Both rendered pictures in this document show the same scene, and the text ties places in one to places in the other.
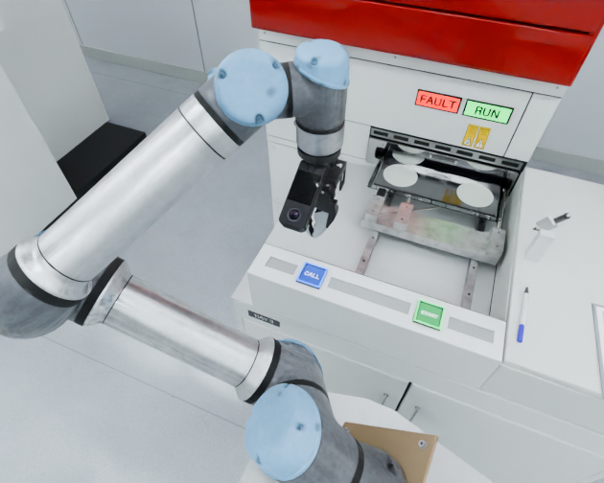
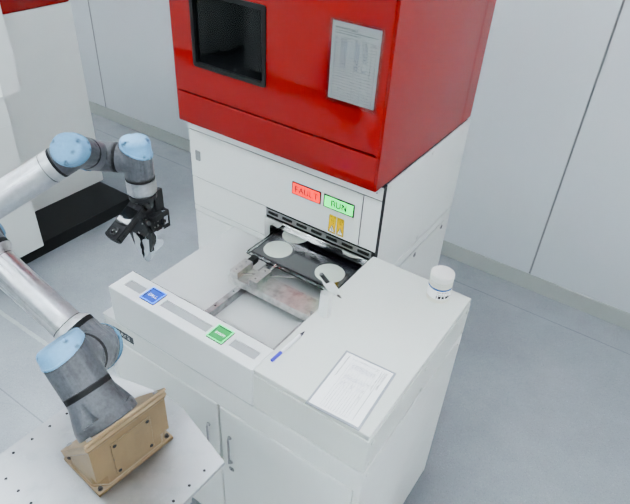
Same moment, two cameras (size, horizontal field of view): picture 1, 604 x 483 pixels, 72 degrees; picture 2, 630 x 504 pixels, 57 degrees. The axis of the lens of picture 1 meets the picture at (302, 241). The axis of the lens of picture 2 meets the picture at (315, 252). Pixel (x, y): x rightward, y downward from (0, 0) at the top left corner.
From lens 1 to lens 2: 1.02 m
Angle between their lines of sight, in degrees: 15
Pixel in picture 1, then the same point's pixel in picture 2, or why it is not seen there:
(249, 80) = (63, 145)
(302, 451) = (60, 354)
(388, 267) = (236, 316)
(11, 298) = not seen: outside the picture
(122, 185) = (1, 184)
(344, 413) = not seen: hidden behind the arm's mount
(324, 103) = (132, 166)
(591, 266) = (366, 329)
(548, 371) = (279, 381)
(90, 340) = (6, 373)
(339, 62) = (138, 146)
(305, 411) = (72, 335)
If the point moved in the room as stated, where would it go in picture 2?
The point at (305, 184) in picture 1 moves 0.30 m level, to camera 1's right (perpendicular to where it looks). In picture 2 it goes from (127, 214) to (239, 233)
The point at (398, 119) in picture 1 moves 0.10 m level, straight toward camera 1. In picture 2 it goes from (283, 203) to (269, 216)
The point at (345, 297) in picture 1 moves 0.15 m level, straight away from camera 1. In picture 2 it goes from (168, 313) to (196, 283)
